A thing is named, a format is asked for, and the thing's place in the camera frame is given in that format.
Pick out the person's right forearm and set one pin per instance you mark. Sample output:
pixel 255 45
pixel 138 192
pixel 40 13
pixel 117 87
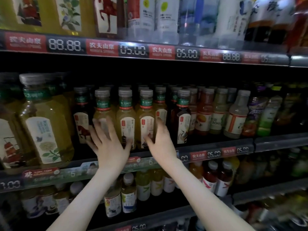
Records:
pixel 202 204

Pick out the red price tag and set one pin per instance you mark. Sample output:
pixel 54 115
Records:
pixel 198 156
pixel 229 151

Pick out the dark grey store shelving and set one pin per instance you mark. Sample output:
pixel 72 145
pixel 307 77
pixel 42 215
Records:
pixel 279 142

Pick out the person's right hand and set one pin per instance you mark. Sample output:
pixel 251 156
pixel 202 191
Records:
pixel 163 151

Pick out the picture shelf label strip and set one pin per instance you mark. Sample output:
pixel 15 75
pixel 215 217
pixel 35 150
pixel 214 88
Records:
pixel 139 163
pixel 43 173

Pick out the person's left forearm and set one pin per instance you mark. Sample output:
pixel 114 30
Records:
pixel 82 209

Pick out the person's left hand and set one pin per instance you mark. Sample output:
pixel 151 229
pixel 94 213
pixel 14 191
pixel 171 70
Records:
pixel 111 154

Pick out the row of rail price tags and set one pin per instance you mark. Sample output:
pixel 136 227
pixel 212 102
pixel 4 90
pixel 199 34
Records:
pixel 67 44

